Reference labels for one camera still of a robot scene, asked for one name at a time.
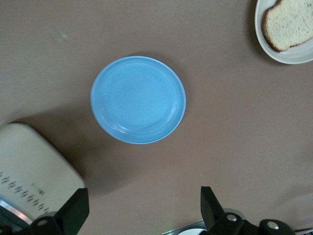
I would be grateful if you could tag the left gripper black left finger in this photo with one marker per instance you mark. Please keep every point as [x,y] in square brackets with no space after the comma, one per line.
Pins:
[71,215]

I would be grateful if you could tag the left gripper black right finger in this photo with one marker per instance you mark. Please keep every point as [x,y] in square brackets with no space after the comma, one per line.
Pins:
[212,215]

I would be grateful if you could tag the brown-crust bread slice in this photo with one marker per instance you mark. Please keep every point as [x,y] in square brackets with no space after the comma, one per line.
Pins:
[288,24]

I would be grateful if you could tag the blue plate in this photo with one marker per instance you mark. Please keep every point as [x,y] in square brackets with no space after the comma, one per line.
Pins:
[138,100]

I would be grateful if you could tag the beige plate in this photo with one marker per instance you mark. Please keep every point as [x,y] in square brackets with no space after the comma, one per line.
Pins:
[288,57]

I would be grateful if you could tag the beige chrome toaster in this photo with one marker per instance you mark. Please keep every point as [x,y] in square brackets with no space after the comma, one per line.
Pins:
[29,159]

